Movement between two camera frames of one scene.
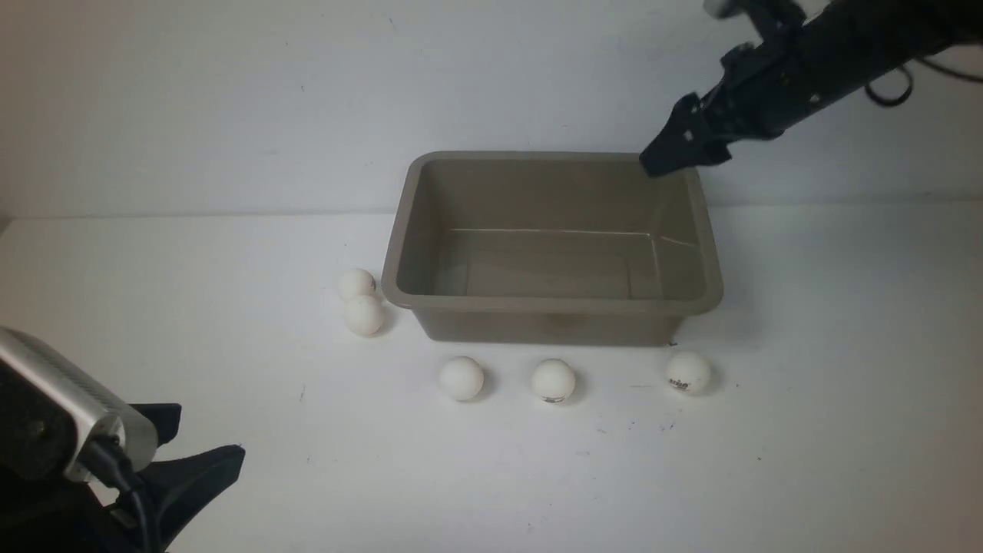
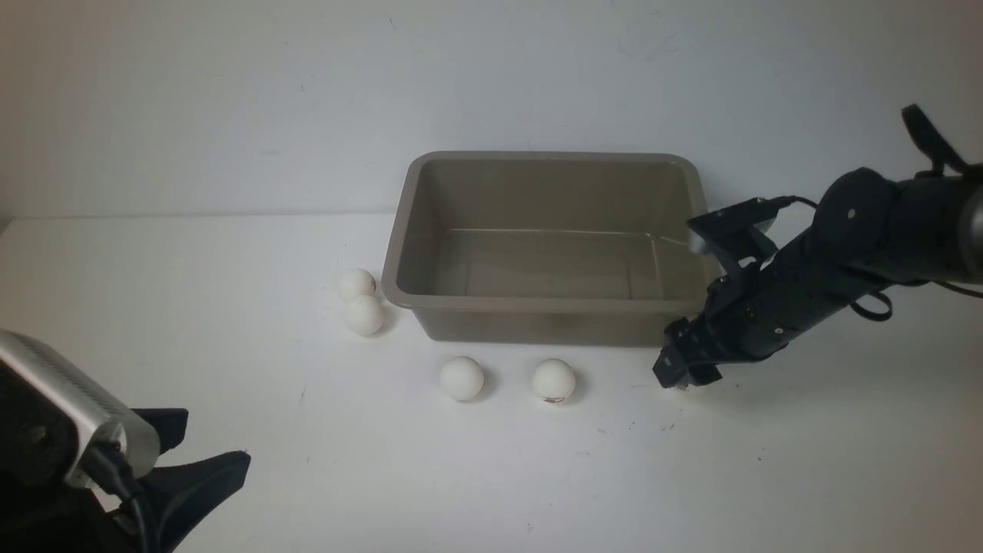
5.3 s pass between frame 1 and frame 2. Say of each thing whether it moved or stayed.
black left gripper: stayed
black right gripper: moved
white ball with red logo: stayed
